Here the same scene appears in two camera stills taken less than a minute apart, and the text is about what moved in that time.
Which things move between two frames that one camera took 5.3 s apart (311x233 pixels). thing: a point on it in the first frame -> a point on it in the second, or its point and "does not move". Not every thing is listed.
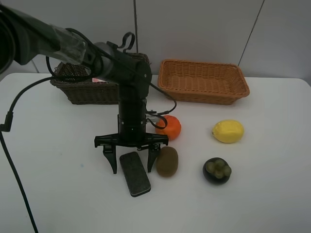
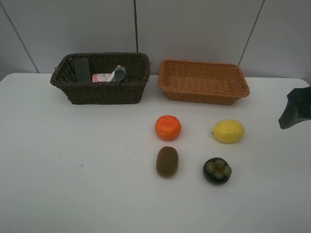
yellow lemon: x=228 y=131 does not move
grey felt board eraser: x=135 y=174 -> x=82 y=70
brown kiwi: x=167 y=161 does not move
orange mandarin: x=173 y=128 does not move
